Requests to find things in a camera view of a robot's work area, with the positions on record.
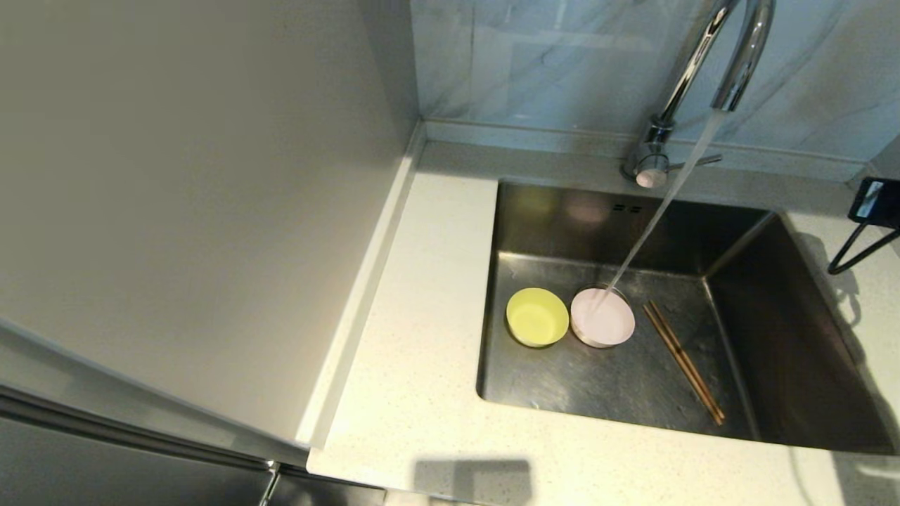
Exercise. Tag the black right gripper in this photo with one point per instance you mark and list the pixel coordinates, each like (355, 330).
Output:
(875, 202)

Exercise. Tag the brown wooden chopstick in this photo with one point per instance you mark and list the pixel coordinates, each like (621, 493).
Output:
(678, 364)
(688, 360)

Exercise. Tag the pale pink bowl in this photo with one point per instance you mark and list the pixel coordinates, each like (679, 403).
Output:
(612, 323)

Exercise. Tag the yellow plastic bowl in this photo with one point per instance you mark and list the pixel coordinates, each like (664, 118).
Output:
(537, 318)

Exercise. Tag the stainless steel sink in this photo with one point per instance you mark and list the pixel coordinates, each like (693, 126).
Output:
(619, 393)

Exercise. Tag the running water stream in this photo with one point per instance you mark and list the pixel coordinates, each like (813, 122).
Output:
(661, 211)

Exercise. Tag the chrome gooseneck faucet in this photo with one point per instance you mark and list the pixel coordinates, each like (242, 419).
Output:
(692, 63)

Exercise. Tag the beige tall cabinet side panel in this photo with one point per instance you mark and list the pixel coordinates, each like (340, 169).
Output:
(176, 211)

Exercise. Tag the chrome cabinet trim strip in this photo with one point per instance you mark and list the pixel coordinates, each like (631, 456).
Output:
(140, 434)

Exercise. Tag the grey tall cabinet door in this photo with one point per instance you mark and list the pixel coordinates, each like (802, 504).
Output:
(105, 471)

